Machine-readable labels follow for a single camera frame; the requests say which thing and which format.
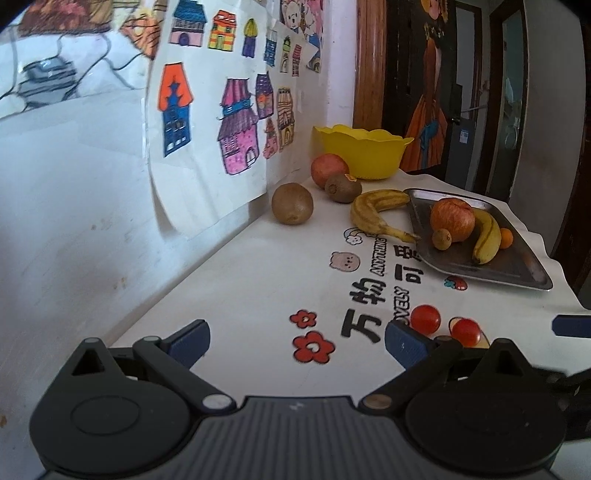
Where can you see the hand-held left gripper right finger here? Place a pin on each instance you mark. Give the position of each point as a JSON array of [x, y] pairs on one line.
[[406, 344]]

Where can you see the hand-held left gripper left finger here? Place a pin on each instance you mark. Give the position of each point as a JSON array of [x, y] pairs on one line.
[[191, 339]]

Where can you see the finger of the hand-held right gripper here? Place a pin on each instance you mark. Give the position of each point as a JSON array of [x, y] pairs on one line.
[[572, 326], [575, 392]]

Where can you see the red cherry tomato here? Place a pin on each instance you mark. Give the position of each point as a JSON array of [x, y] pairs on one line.
[[465, 332], [425, 318]]

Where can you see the metal tray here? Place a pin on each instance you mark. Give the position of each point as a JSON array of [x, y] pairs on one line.
[[489, 272]]

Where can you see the small orange citrus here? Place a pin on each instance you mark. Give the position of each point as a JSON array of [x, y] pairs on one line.
[[507, 238]]

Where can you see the small brown kiwi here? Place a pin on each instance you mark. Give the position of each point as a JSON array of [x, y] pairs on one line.
[[442, 239]]

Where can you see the large striped red apple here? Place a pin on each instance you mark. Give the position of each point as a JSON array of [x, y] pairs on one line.
[[452, 217]]

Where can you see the brown-spotted yellow banana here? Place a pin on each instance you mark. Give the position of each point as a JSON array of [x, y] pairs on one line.
[[369, 207]]

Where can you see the yellow scalloped plastic bowl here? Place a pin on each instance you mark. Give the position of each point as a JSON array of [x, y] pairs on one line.
[[364, 157]]

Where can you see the dark red apple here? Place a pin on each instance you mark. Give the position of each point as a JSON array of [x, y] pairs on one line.
[[325, 168]]

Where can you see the white printed tablecloth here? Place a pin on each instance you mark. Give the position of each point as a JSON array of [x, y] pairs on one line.
[[258, 295]]

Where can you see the brown kiwi with sticker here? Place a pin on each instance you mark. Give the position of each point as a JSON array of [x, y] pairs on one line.
[[341, 189]]

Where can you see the large brown kiwi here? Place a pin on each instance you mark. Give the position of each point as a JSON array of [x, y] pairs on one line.
[[292, 204]]

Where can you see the grey cabinet with sticker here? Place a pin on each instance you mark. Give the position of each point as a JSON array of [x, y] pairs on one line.
[[464, 157]]

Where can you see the orange dress door poster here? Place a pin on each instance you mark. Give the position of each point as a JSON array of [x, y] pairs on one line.
[[427, 120]]

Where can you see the dark wooden door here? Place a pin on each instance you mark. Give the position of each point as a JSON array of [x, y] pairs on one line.
[[392, 69]]

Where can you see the coloured houses wall drawing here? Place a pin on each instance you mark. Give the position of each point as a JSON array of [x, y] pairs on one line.
[[207, 175]]

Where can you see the brown inner door frame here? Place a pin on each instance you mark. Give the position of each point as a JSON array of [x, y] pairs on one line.
[[494, 92]]

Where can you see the large coloured wall drawing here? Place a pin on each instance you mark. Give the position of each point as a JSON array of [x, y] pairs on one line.
[[69, 92]]

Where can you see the wooden door frame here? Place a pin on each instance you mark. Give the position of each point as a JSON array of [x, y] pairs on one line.
[[369, 69]]

